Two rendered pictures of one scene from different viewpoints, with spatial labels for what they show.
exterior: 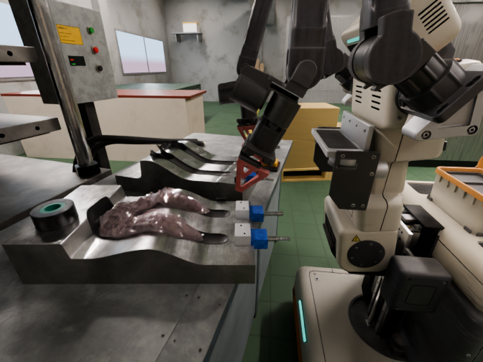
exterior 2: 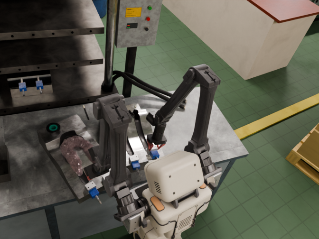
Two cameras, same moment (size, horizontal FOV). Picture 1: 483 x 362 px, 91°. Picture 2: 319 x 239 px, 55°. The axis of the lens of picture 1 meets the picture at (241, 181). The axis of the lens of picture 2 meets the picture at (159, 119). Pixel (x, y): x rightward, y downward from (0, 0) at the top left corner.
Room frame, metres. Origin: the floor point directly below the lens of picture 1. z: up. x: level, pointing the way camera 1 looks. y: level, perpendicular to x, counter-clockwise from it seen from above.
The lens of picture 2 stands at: (0.03, -0.75, 2.38)
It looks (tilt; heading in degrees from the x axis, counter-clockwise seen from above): 47 degrees down; 41
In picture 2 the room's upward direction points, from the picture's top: 14 degrees clockwise
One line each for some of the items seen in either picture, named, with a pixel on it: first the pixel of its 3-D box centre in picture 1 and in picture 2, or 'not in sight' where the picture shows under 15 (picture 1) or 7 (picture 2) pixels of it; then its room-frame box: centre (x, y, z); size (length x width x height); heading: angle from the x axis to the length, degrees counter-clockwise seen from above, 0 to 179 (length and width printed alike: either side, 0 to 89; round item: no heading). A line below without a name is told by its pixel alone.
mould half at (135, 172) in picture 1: (190, 167); (131, 132); (0.87, 0.20, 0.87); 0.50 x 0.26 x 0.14; 73
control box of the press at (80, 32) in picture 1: (100, 161); (128, 75); (1.28, 0.80, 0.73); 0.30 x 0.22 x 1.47; 163
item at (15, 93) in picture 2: not in sight; (27, 63); (0.58, 1.12, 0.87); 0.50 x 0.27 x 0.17; 73
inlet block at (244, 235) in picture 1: (262, 238); (95, 194); (0.45, -0.05, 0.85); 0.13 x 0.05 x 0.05; 90
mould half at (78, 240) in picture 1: (154, 226); (78, 155); (0.50, 0.22, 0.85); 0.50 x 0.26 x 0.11; 90
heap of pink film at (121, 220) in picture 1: (154, 211); (79, 151); (0.51, 0.22, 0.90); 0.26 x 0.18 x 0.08; 90
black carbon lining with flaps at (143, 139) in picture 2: (192, 156); (131, 129); (0.85, 0.19, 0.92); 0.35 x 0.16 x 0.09; 73
